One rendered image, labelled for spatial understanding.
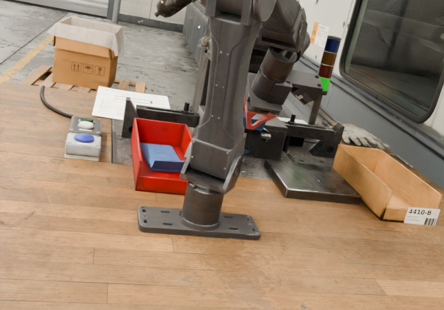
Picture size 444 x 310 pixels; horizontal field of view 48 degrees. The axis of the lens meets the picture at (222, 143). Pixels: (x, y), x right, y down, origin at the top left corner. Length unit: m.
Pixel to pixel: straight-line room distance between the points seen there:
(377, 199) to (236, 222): 0.34
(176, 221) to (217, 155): 0.13
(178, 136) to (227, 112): 0.42
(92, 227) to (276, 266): 0.29
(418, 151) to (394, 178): 0.40
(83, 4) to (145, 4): 1.18
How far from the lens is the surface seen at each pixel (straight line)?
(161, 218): 0.83
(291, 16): 0.89
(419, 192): 1.16
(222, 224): 0.85
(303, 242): 0.88
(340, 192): 1.08
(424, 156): 1.60
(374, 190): 1.08
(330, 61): 1.40
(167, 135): 1.15
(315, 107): 1.43
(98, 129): 1.12
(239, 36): 0.70
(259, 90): 1.01
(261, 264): 0.79
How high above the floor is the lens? 1.30
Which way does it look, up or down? 18 degrees down
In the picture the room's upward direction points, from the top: 12 degrees clockwise
